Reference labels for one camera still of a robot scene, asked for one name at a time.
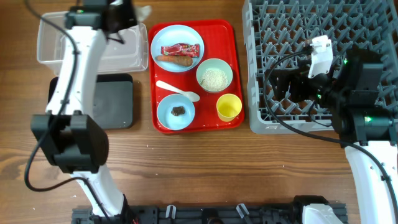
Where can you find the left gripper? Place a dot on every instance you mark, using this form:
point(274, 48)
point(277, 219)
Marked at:
point(130, 19)

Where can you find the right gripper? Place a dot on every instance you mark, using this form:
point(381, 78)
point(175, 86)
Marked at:
point(298, 78)

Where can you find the white tissue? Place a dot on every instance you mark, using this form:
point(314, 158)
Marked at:
point(142, 13)

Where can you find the red snack wrapper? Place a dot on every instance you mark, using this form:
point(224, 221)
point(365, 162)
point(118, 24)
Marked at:
point(182, 49)

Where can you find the orange carrot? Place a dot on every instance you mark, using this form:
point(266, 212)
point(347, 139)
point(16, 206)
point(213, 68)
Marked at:
point(185, 61)

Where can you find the light green bowl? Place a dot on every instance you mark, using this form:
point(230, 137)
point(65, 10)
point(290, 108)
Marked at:
point(215, 63)

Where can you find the white rice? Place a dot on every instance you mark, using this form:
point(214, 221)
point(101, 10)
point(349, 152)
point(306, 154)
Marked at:
point(214, 79)

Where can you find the dark food scrap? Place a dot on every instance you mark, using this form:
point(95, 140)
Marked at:
point(178, 110)

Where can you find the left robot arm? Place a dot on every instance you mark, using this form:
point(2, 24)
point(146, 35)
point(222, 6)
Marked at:
point(67, 133)

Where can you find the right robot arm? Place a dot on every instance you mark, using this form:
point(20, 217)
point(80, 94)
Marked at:
point(367, 132)

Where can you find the grey dishwasher rack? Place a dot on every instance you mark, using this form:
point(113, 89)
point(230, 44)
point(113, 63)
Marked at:
point(274, 31)

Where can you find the large light blue plate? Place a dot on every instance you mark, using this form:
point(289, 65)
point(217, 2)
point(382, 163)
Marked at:
point(171, 35)

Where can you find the yellow plastic cup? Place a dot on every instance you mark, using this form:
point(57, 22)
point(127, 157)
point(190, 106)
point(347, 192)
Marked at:
point(228, 107)

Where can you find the clear plastic bin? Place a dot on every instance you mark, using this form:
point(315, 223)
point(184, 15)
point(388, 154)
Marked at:
point(132, 56)

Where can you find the black plastic tray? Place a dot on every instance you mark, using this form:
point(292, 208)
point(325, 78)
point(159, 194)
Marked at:
point(93, 103)

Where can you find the white plastic spoon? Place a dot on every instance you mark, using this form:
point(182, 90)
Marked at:
point(189, 94)

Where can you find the small light blue plate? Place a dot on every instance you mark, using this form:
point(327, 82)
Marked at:
point(171, 122)

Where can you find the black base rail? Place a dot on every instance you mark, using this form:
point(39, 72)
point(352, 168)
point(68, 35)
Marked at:
point(271, 213)

